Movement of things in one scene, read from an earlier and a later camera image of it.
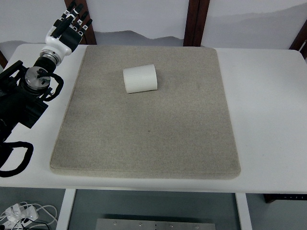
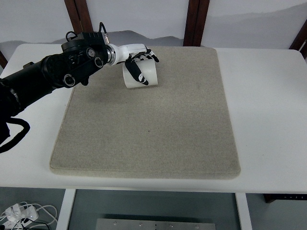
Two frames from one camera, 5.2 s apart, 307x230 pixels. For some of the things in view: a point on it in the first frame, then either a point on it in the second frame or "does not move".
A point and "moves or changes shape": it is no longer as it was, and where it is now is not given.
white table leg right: (244, 216) does not move
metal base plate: (104, 224) does not move
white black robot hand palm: (69, 41) to (116, 53)
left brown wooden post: (88, 37) does not move
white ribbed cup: (140, 79) moves or changes shape
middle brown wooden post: (196, 12) does not move
